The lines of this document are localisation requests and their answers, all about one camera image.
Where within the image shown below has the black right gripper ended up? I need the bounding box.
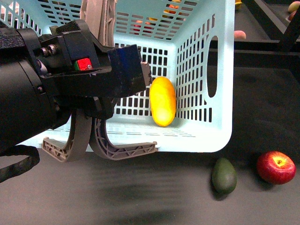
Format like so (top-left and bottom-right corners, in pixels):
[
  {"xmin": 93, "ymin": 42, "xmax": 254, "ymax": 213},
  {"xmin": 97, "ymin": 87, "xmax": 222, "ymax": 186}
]
[{"xmin": 16, "ymin": 20, "xmax": 151, "ymax": 120}]

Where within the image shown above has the yellow mango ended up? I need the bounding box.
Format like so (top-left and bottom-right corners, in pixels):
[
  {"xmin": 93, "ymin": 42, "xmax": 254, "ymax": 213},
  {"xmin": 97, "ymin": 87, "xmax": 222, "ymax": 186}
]
[{"xmin": 149, "ymin": 76, "xmax": 176, "ymax": 127}]

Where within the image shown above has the light blue plastic basket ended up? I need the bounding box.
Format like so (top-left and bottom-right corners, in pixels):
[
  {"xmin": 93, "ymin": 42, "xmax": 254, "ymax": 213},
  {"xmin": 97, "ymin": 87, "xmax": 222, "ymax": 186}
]
[{"xmin": 0, "ymin": 0, "xmax": 234, "ymax": 152}]

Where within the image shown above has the pale peach front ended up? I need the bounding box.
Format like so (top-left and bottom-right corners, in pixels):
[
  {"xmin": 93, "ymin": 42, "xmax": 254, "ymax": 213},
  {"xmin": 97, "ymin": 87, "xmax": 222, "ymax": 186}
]
[{"xmin": 234, "ymin": 30, "xmax": 247, "ymax": 39}]

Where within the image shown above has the dark green avocado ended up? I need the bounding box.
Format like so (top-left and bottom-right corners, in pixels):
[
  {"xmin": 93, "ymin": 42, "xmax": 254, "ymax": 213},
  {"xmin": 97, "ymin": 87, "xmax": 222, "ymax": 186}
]
[{"xmin": 211, "ymin": 157, "xmax": 237, "ymax": 195}]

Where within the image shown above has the red apple front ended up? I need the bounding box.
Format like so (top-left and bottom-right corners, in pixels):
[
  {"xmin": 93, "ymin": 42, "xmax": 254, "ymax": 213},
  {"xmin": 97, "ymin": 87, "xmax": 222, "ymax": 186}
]
[{"xmin": 256, "ymin": 151, "xmax": 296, "ymax": 185}]

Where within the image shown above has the red fruit right shelf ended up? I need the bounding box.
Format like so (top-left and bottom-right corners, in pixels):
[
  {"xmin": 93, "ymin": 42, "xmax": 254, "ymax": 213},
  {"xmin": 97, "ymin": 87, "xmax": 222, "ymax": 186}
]
[{"xmin": 288, "ymin": 10, "xmax": 297, "ymax": 22}]

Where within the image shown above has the peach on right shelf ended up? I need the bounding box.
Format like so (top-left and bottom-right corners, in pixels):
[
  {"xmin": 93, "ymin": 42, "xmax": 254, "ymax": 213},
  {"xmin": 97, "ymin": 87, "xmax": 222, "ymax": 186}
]
[{"xmin": 288, "ymin": 1, "xmax": 300, "ymax": 14}]

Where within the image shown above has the black cable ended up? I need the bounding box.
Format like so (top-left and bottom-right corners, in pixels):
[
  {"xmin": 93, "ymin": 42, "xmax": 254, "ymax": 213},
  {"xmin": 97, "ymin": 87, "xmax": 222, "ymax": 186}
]
[{"xmin": 0, "ymin": 144, "xmax": 40, "ymax": 183}]

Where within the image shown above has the black metal shelf post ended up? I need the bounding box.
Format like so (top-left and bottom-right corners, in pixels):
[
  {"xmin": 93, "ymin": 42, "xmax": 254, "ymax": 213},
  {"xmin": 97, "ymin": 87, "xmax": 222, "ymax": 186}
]
[{"xmin": 278, "ymin": 10, "xmax": 300, "ymax": 52}]

